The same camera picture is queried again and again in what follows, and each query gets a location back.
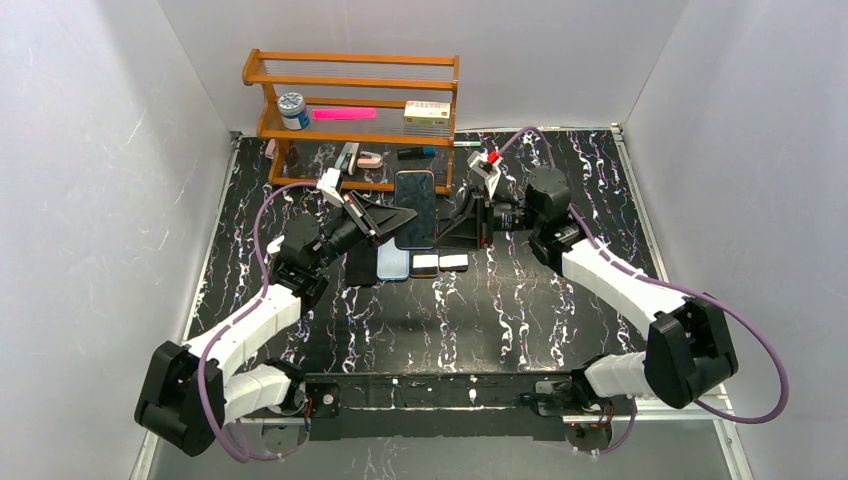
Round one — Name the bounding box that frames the light blue phone case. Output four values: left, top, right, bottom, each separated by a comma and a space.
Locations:
376, 238, 410, 282

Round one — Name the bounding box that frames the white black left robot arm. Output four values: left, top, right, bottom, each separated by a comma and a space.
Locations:
134, 192, 417, 463

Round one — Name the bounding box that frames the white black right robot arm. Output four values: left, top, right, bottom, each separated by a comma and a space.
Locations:
435, 167, 738, 409

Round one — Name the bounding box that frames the pink stapler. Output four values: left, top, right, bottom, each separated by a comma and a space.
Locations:
356, 151, 383, 170

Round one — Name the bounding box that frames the grey blue stapler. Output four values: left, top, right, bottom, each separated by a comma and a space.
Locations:
334, 142, 359, 176

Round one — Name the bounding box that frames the blue black marker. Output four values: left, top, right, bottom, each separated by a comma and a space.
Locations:
397, 146, 436, 161

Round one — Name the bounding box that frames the pink ruler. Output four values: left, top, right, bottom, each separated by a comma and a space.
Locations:
312, 107, 377, 121

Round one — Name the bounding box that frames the orange wooden shelf rack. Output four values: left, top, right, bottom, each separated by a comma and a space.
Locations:
241, 49, 460, 195

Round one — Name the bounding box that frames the white red box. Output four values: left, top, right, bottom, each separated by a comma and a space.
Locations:
403, 100, 451, 127

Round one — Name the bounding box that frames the blue white jar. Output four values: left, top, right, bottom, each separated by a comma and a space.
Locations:
276, 92, 310, 131

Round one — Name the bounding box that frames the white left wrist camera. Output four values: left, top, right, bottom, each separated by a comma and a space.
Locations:
316, 168, 344, 208

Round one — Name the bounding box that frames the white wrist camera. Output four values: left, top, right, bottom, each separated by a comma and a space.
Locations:
316, 168, 344, 208
467, 151, 502, 200

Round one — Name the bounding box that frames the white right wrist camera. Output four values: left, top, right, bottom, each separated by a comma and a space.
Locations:
467, 151, 502, 200

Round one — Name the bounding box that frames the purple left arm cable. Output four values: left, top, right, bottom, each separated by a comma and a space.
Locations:
197, 182, 323, 463

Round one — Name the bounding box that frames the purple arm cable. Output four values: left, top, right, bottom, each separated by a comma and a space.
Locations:
197, 182, 323, 463
496, 127, 791, 457

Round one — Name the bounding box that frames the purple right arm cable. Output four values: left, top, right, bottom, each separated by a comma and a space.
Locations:
496, 127, 791, 457

